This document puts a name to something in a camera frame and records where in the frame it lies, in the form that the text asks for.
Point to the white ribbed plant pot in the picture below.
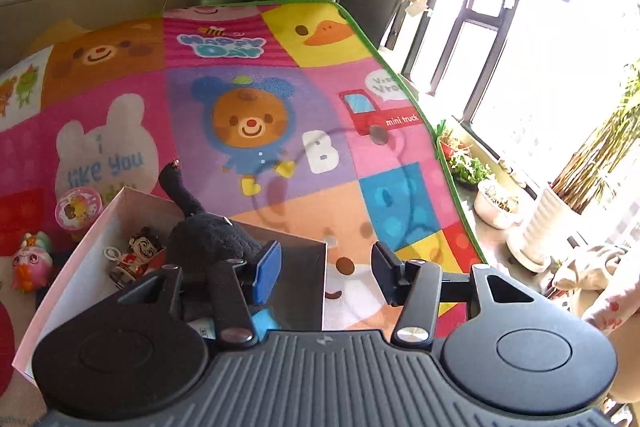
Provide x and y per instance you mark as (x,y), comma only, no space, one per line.
(542,227)

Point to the green plant in red pot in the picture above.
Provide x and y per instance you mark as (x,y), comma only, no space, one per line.
(465,162)

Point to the black window frame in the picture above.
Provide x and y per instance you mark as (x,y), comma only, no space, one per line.
(487,57)

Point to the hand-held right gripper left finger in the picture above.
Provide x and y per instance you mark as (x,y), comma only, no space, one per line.
(266,272)

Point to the colourful printed play mat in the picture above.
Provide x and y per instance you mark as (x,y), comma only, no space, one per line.
(320,72)

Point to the red and white toy figure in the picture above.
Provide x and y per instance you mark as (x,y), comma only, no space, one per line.
(140,252)

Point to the white bowl planter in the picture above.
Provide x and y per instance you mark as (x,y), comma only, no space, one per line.
(492,209)

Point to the black plush toy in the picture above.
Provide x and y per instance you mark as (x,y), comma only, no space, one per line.
(210,237)

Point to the pink and white cardboard box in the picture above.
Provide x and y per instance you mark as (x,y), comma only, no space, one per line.
(300,277)

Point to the yellow pillow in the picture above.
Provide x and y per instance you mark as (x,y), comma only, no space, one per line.
(55,38)

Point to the pink unicorn toy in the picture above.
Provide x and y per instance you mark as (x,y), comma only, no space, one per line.
(31,262)

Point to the pink round donut-print tin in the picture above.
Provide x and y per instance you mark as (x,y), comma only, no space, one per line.
(77,207)

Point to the bamboo plant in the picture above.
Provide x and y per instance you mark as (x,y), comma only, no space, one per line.
(600,157)

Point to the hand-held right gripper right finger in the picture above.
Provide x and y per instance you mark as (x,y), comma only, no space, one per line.
(387,274)

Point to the beige sofa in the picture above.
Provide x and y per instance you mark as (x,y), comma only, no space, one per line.
(75,4)

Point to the floral patterned clothing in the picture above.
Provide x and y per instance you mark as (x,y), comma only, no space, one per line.
(615,297)

